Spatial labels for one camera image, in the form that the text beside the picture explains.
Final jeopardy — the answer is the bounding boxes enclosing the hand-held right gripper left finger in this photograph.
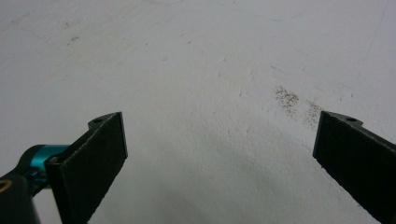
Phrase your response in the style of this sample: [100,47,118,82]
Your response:
[46,111,129,224]

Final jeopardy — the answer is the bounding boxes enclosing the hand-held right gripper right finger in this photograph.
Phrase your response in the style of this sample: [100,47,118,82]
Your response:
[312,110,396,224]

